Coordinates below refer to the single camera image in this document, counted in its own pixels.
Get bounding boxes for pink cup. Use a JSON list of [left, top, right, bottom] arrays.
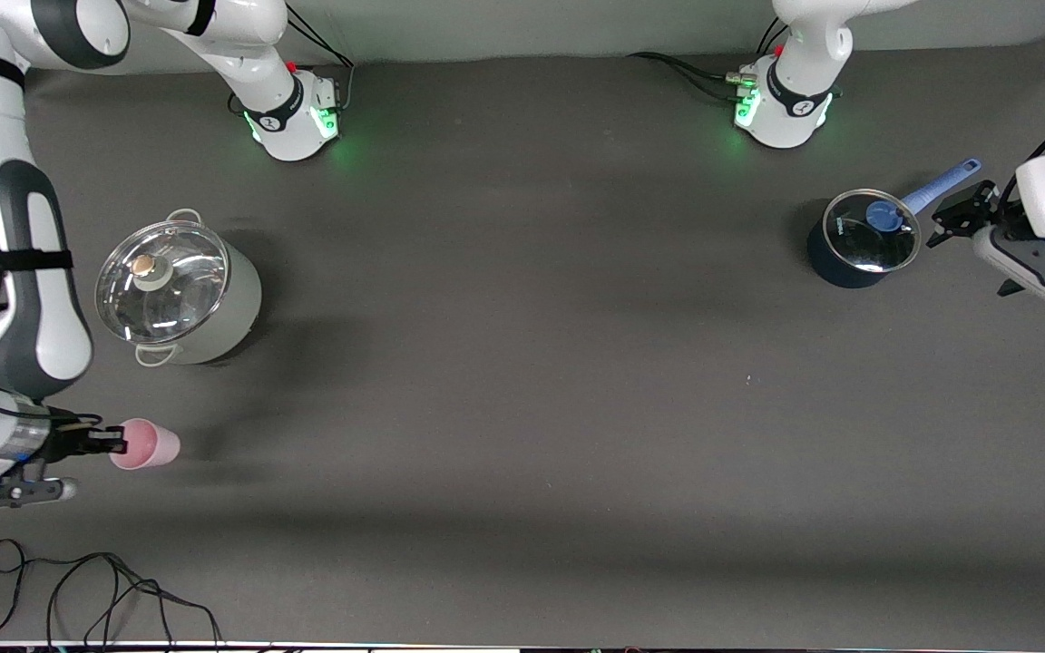
[[109, 418, 182, 472]]

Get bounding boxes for glass lid with blue knob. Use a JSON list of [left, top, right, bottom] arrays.
[[824, 189, 923, 274]]

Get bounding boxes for dark blue saucepan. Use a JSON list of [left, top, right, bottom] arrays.
[[806, 159, 983, 290]]

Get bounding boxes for glass lid with tan knob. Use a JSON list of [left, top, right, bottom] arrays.
[[94, 219, 231, 346]]

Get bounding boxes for grey stock pot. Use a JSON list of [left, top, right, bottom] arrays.
[[94, 209, 263, 367]]

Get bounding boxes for thin black loose cable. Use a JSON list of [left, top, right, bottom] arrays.
[[0, 539, 224, 650]]

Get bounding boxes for black left arm base cables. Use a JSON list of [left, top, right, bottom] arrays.
[[627, 14, 791, 106]]

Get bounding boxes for black arm base cables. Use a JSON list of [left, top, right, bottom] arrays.
[[229, 5, 356, 119], [627, 14, 791, 106]]

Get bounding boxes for black right arm base cables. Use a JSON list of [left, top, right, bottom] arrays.
[[229, 5, 356, 119]]

